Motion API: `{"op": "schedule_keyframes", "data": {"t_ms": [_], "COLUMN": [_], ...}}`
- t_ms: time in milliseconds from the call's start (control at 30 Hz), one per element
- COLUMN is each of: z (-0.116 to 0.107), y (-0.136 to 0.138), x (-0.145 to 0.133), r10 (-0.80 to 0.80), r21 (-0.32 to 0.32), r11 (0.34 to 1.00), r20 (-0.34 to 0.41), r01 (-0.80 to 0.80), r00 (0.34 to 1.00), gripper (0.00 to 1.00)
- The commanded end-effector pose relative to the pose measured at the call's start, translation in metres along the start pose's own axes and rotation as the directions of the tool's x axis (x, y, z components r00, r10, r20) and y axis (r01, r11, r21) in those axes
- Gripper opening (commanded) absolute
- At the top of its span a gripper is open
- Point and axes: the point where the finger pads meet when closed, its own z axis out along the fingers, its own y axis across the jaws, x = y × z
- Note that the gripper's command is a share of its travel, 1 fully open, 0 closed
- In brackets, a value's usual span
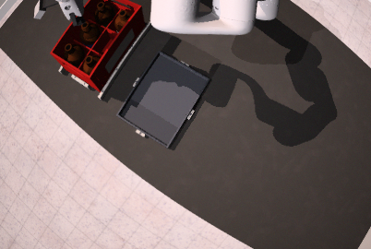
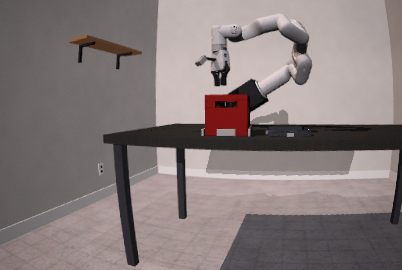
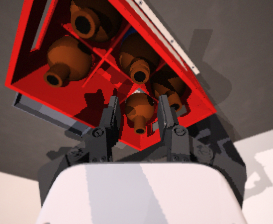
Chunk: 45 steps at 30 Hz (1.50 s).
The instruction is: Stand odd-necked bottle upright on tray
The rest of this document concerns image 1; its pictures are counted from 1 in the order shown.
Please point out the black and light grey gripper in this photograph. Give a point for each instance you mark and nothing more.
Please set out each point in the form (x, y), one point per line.
(73, 9)

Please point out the brown bottle with blue band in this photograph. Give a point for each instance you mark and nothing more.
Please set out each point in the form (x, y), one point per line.
(89, 34)

